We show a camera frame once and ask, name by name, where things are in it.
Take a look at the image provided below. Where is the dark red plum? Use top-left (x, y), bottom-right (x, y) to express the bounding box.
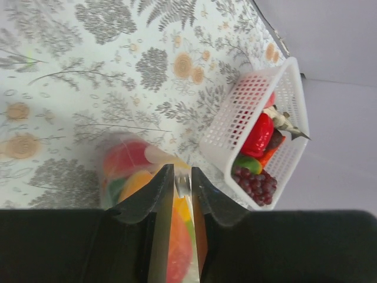
top-left (265, 129), bottom-right (286, 151)

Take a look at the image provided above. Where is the purple grape bunch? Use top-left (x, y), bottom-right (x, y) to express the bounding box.
top-left (232, 167), bottom-right (277, 207)

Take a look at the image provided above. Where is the green apple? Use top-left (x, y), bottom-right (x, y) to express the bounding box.
top-left (106, 178), bottom-right (127, 206)

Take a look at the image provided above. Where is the red apple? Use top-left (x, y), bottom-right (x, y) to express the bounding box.
top-left (102, 140), bottom-right (151, 179)

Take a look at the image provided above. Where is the red bell pepper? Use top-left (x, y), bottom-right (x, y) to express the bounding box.
top-left (240, 113), bottom-right (274, 157)

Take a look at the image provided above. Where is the yellow orange mango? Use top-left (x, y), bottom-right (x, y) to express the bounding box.
top-left (112, 167), bottom-right (200, 282)

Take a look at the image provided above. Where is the grey toy fish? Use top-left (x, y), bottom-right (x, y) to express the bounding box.
top-left (263, 105), bottom-right (311, 140)

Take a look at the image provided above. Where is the orange carrot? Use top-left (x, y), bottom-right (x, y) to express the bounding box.
top-left (258, 148), bottom-right (278, 167)

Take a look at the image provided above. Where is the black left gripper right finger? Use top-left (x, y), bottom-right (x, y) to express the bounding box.
top-left (191, 167), bottom-right (376, 282)

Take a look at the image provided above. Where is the floral table mat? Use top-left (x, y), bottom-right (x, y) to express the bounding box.
top-left (1, 1), bottom-right (286, 209)

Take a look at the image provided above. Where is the white plastic basket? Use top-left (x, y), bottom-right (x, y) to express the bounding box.
top-left (199, 57), bottom-right (309, 210)

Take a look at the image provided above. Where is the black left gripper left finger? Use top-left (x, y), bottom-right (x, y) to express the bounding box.
top-left (0, 163), bottom-right (175, 283)

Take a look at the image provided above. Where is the pink peach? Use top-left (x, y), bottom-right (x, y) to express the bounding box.
top-left (264, 91), bottom-right (276, 108)

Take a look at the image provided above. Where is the clear zip top bag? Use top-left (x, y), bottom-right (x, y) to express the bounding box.
top-left (94, 131), bottom-right (200, 282)

